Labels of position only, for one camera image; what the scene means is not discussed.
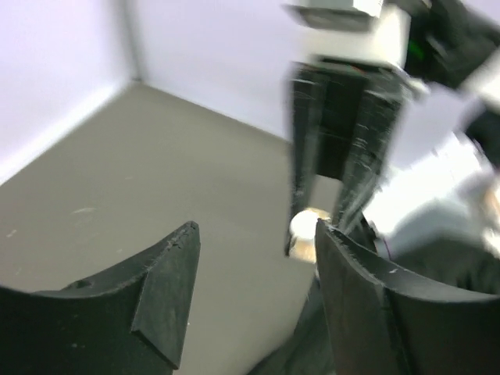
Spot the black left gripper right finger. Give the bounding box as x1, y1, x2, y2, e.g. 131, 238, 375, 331
314, 218, 500, 375

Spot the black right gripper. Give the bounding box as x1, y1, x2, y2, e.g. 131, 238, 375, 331
288, 61, 407, 230

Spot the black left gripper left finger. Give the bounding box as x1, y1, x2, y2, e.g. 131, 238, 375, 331
1, 221, 201, 375

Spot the beige nail polish bottle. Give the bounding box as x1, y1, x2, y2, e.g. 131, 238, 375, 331
289, 207, 330, 264

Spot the black sleeved forearm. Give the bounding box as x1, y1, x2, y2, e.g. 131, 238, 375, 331
249, 218, 500, 375

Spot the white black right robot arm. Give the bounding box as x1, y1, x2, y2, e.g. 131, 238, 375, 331
285, 1, 499, 263

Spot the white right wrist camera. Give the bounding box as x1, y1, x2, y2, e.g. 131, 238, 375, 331
284, 1, 410, 68

